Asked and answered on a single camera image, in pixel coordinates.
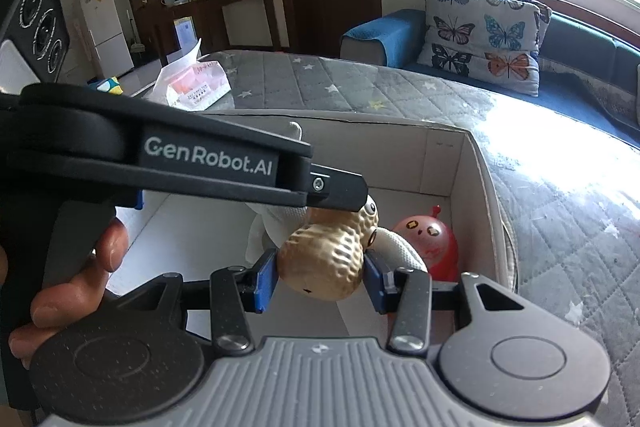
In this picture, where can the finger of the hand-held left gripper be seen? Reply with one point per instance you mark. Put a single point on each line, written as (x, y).
(340, 189)

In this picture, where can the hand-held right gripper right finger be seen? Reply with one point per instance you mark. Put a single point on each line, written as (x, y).
(377, 287)

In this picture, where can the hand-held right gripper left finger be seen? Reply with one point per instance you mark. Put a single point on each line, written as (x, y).
(265, 283)

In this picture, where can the peanut toy with eyes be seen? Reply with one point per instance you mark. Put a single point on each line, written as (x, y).
(325, 257)

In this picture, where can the cardboard box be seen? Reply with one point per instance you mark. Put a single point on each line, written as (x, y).
(450, 167)

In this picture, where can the person's left hand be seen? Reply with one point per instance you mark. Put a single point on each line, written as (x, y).
(75, 297)

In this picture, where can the white plush toy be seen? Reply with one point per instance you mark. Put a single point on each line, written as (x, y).
(400, 252)

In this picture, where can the colourful patterned bag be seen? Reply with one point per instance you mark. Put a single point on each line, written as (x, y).
(108, 86)

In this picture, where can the red round toy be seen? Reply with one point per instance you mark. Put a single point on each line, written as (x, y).
(430, 242)

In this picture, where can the white refrigerator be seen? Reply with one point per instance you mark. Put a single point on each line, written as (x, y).
(102, 27)

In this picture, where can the pink tissue pack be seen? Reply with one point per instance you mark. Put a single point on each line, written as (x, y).
(195, 82)

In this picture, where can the butterfly print pillow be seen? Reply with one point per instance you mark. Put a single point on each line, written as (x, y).
(480, 42)
(542, 14)

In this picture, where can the blue sofa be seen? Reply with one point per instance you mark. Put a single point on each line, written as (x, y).
(580, 52)

